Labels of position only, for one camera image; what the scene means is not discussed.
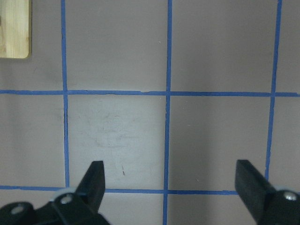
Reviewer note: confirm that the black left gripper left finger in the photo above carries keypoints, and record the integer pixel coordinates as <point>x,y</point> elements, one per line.
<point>91,189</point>

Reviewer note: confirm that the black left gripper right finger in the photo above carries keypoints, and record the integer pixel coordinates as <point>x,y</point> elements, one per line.
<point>253,189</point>

